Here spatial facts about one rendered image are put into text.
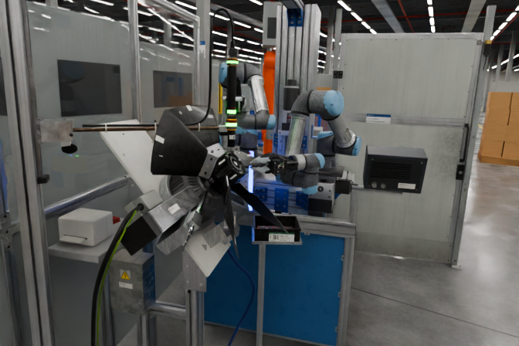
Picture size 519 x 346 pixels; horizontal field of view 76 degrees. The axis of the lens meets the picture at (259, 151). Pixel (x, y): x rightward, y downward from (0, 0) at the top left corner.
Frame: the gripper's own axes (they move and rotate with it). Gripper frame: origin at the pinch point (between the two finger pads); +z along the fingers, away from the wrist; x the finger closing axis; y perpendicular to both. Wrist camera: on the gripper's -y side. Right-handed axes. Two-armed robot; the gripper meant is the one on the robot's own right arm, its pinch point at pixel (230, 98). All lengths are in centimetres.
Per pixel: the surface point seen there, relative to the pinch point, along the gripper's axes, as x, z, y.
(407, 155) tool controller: -79, -18, 24
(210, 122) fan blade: 9.5, -6.2, 10.5
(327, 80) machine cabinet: -185, -1056, -48
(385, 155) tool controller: -69, -19, 24
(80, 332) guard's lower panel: 72, -3, 113
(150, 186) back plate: 27.8, 15.7, 33.4
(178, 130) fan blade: 14.1, 25.2, 10.8
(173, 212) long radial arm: 13, 34, 36
